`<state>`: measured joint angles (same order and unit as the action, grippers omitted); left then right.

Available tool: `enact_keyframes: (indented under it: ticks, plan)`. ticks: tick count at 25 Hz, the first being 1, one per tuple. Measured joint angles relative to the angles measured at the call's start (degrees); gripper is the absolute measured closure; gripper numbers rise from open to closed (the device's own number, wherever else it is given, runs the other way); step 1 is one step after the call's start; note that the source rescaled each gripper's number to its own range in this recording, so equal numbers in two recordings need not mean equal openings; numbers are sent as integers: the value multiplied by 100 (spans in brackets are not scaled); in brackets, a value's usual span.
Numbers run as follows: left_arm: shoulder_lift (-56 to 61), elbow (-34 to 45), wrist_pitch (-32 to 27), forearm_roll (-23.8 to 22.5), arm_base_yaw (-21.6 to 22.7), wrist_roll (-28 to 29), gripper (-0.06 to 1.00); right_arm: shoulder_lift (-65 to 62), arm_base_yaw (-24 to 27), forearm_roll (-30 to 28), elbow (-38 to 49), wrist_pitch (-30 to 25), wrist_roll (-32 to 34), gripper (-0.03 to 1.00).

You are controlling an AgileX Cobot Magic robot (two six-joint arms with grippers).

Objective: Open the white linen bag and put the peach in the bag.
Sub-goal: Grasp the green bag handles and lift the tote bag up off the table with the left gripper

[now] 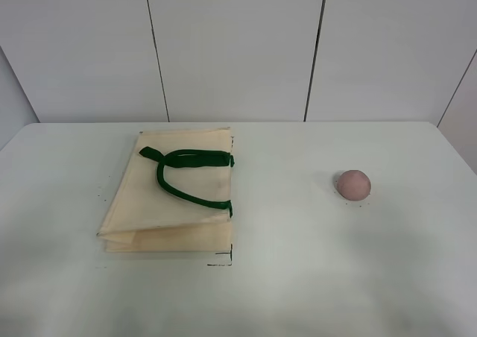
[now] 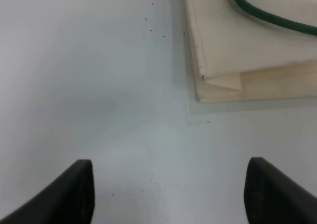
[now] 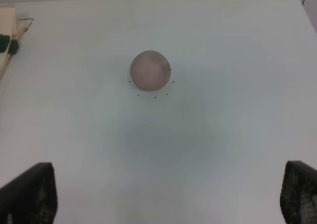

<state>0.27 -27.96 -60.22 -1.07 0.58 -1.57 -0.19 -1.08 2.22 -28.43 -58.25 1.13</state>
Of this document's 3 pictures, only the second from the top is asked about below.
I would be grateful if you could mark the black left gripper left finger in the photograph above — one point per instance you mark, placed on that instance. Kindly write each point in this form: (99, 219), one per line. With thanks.
(69, 199)

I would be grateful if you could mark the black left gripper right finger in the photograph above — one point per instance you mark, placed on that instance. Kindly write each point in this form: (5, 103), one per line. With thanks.
(271, 197)

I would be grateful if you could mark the white linen bag green handles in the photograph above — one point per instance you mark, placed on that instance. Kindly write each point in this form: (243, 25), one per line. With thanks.
(237, 56)

